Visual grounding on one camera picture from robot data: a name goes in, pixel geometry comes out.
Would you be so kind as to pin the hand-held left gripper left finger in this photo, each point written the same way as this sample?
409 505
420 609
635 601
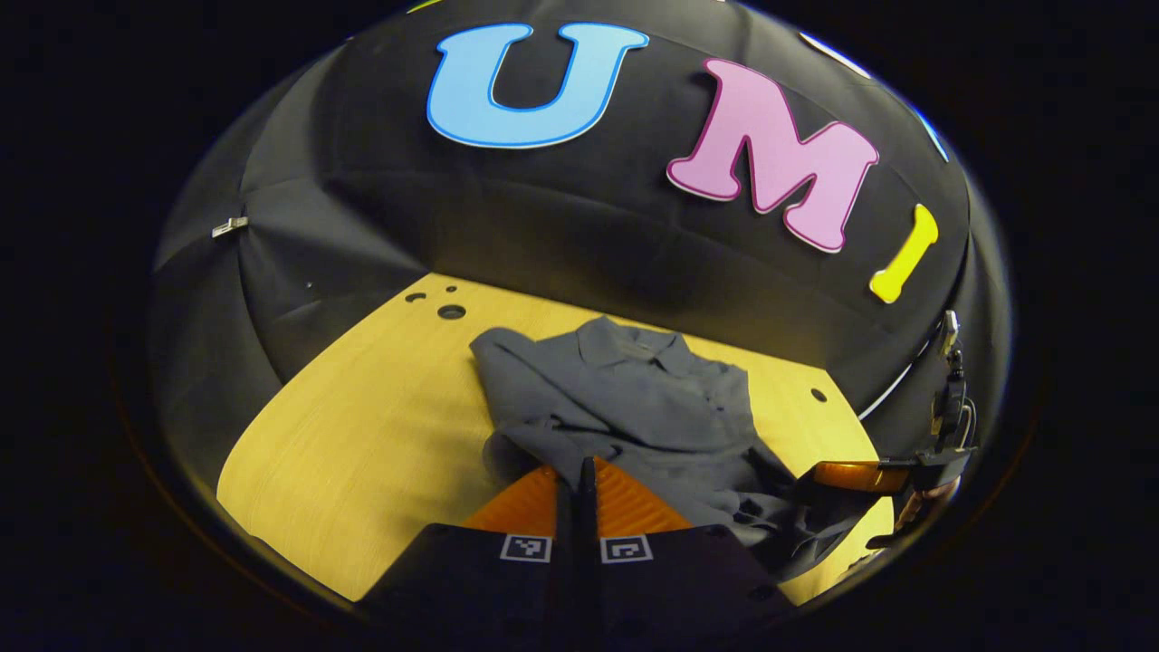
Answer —
565 561

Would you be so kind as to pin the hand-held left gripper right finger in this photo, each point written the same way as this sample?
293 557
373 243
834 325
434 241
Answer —
589 543

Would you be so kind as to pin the grey collared shirt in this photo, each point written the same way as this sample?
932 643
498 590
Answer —
634 389

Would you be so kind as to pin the black backdrop cloth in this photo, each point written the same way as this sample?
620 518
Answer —
589 217

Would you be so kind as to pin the thin white pole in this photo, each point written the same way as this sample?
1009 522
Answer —
892 389

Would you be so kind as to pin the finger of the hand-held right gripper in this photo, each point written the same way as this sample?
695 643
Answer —
856 475

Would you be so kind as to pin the small silver clip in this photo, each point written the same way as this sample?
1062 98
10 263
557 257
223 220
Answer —
229 226

